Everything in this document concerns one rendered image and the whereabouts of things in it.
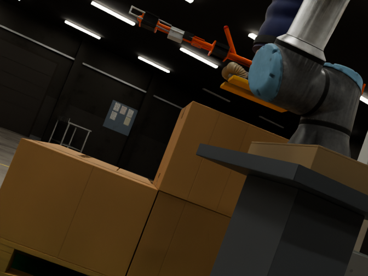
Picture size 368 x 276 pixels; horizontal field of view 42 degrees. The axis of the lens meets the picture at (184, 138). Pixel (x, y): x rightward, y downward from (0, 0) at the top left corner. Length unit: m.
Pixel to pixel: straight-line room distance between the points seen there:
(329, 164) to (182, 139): 0.90
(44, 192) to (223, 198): 0.73
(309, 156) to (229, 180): 0.86
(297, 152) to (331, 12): 0.38
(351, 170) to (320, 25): 0.39
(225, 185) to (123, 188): 0.43
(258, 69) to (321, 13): 0.22
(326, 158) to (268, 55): 0.32
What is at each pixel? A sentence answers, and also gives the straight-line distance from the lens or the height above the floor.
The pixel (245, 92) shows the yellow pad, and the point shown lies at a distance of 2.33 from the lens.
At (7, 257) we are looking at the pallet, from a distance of 2.10.
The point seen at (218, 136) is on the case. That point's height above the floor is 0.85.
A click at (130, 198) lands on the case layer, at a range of 2.01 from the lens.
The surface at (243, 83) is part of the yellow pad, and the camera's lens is 2.14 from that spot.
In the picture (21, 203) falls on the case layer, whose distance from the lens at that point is 2.06.
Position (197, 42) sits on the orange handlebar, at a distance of 2.26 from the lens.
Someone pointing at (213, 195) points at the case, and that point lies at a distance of 2.04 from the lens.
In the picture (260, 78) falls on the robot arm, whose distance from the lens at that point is 1.34.
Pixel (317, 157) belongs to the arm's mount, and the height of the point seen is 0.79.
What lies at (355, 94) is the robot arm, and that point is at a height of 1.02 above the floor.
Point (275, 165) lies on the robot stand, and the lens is 1.17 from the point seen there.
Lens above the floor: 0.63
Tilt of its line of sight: 4 degrees up
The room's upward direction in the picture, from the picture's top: 21 degrees clockwise
